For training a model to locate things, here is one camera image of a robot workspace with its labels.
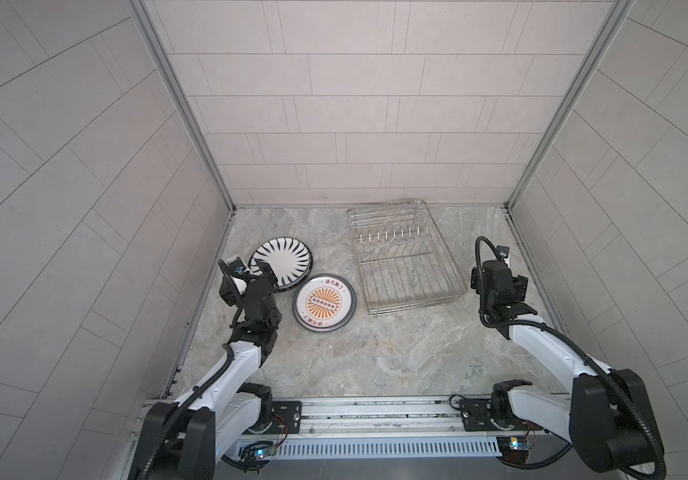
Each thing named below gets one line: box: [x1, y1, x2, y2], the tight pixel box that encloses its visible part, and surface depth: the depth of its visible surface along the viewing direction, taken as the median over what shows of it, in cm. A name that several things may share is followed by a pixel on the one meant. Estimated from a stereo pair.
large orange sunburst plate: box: [292, 273, 357, 333], surface depth 89 cm
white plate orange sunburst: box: [292, 273, 357, 333], surface depth 89 cm
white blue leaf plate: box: [248, 237, 313, 291], surface depth 101 cm
